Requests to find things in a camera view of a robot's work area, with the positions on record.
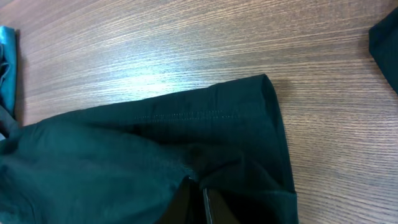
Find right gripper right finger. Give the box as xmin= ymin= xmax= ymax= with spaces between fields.
xmin=203 ymin=189 xmax=241 ymax=224

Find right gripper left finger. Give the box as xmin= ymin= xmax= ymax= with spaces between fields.
xmin=157 ymin=177 xmax=205 ymax=224

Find black shorts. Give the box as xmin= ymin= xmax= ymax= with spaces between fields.
xmin=1 ymin=75 xmax=299 ymax=223

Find black garment under t-shirt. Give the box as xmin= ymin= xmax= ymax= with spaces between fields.
xmin=369 ymin=8 xmax=398 ymax=93

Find light blue t-shirt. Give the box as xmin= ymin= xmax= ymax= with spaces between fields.
xmin=1 ymin=26 xmax=18 ymax=140

